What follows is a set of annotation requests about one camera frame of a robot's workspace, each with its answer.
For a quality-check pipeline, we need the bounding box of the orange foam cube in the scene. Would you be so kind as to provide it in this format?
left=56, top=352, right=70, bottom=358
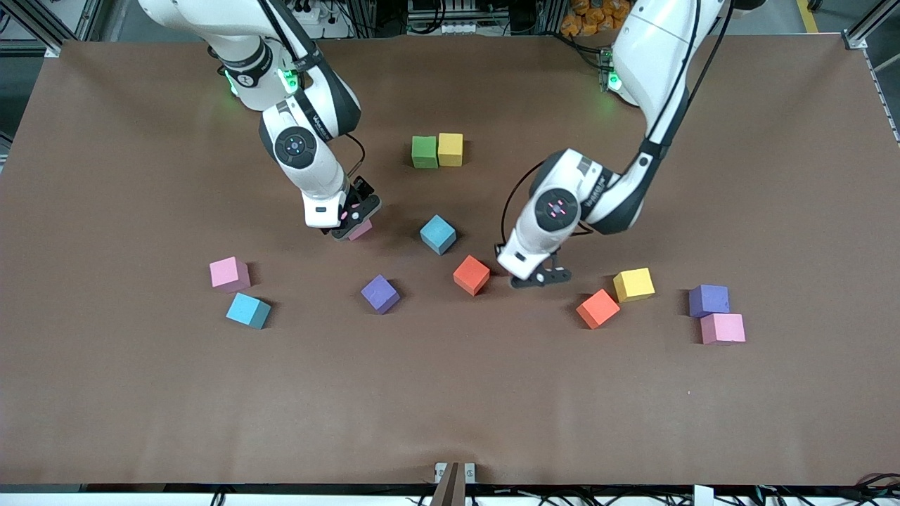
left=452, top=254, right=491, bottom=297
left=575, top=288, right=622, bottom=330

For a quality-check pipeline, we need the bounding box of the blue foam cube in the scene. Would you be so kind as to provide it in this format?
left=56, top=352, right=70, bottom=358
left=225, top=292, right=272, bottom=330
left=420, top=214, right=458, bottom=256

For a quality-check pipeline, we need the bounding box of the green foam cube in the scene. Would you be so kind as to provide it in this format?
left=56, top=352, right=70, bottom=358
left=411, top=136, right=439, bottom=169

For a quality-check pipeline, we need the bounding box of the yellow foam cube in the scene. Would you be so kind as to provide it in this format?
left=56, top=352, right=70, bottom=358
left=612, top=267, right=656, bottom=304
left=437, top=132, right=465, bottom=168

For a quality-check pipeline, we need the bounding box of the purple foam cube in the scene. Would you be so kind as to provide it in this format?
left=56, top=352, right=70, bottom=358
left=360, top=274, right=402, bottom=316
left=688, top=284, right=731, bottom=318

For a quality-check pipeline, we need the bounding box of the brown table cover sheet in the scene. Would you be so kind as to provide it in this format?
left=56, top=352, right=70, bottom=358
left=0, top=35, right=900, bottom=487

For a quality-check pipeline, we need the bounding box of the white power strip with plugs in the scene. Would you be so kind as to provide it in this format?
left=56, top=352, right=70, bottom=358
left=302, top=0, right=352, bottom=39

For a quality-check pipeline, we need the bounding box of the orange packets pile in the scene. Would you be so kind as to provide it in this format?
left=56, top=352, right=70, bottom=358
left=560, top=0, right=623, bottom=36

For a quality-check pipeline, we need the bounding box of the silver metal bracket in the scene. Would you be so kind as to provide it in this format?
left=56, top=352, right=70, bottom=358
left=434, top=462, right=477, bottom=485

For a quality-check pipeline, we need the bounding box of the brown camera post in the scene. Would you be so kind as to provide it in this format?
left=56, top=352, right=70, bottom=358
left=429, top=462, right=468, bottom=506

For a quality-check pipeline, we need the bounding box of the aluminium frame profile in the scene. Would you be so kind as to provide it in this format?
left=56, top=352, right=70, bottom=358
left=840, top=0, right=900, bottom=51
left=0, top=0, right=96, bottom=58

